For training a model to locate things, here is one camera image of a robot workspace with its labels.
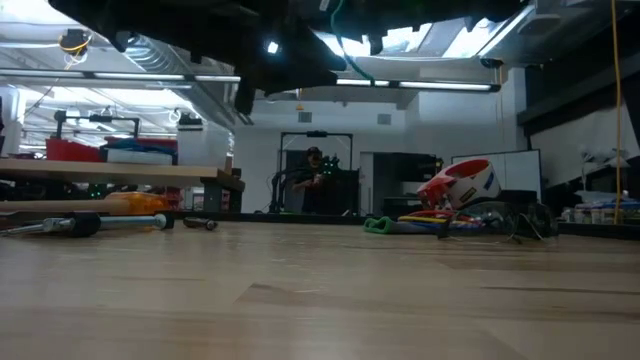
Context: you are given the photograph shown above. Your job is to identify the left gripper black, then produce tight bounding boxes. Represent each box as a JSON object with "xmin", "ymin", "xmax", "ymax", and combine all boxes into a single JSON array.
[{"xmin": 189, "ymin": 0, "xmax": 349, "ymax": 116}]

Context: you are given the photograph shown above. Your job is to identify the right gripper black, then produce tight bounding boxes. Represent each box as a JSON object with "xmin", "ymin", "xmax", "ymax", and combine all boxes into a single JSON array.
[{"xmin": 344, "ymin": 0, "xmax": 451, "ymax": 56}]

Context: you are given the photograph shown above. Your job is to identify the long ceiling light bar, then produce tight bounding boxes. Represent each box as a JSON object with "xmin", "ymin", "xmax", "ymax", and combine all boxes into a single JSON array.
[{"xmin": 0, "ymin": 68, "xmax": 502, "ymax": 94}]

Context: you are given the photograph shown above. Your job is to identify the person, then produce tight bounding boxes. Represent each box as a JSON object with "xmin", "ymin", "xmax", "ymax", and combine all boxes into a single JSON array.
[{"xmin": 291, "ymin": 145, "xmax": 327, "ymax": 215}]

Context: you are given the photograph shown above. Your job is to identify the blue and white crate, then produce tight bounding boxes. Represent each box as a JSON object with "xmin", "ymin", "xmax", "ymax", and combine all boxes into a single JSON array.
[{"xmin": 101, "ymin": 137, "xmax": 180, "ymax": 167}]

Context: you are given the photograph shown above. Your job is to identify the small black hex tool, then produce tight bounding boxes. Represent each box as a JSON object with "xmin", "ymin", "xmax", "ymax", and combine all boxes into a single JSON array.
[{"xmin": 182, "ymin": 217, "xmax": 220, "ymax": 232}]

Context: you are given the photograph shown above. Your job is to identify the red tape dispenser with roll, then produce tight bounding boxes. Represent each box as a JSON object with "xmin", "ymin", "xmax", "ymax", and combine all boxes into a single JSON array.
[{"xmin": 417, "ymin": 158, "xmax": 503, "ymax": 211}]

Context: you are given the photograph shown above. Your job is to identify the metal rolling cart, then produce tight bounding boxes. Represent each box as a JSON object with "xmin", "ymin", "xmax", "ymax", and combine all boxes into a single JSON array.
[{"xmin": 0, "ymin": 158, "xmax": 246, "ymax": 215}]

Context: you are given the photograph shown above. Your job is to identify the grey pouch with green trim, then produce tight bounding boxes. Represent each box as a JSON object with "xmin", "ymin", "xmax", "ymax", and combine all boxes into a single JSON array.
[{"xmin": 363, "ymin": 216, "xmax": 441, "ymax": 236}]

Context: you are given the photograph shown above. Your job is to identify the orange-head wooden mallet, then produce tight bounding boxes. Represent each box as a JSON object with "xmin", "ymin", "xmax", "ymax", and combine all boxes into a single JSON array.
[{"xmin": 0, "ymin": 192, "xmax": 174, "ymax": 216}]

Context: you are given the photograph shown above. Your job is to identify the black-framed safety glasses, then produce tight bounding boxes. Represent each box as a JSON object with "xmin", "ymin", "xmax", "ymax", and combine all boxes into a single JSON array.
[{"xmin": 437, "ymin": 199, "xmax": 559, "ymax": 246}]

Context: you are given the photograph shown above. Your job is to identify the red plastic bin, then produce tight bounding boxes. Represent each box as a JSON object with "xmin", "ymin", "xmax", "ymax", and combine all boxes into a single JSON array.
[{"xmin": 45, "ymin": 138, "xmax": 105, "ymax": 163}]

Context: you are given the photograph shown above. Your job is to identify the silver ventilation duct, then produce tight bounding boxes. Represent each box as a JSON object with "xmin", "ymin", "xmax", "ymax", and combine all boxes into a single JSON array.
[{"xmin": 119, "ymin": 34, "xmax": 254, "ymax": 127}]

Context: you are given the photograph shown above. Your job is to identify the black robot rig frame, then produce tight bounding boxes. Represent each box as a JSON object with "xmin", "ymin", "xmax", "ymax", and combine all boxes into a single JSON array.
[{"xmin": 269, "ymin": 130, "xmax": 366, "ymax": 216}]

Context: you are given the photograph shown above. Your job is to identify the red wire loop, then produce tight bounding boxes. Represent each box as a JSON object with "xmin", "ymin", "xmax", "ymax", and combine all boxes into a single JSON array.
[{"xmin": 407, "ymin": 209, "xmax": 476, "ymax": 222}]

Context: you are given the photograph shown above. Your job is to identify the yellow wire loop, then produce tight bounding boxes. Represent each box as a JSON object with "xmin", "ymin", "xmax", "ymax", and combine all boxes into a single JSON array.
[{"xmin": 398, "ymin": 215, "xmax": 452, "ymax": 224}]

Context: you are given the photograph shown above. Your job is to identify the blue wire loop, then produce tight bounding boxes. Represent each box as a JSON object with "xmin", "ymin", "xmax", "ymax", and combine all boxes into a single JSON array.
[{"xmin": 414, "ymin": 219, "xmax": 484, "ymax": 232}]

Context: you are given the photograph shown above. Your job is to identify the yellow hanging cable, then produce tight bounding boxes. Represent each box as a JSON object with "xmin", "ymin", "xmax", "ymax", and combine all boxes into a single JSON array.
[{"xmin": 610, "ymin": 0, "xmax": 627, "ymax": 225}]

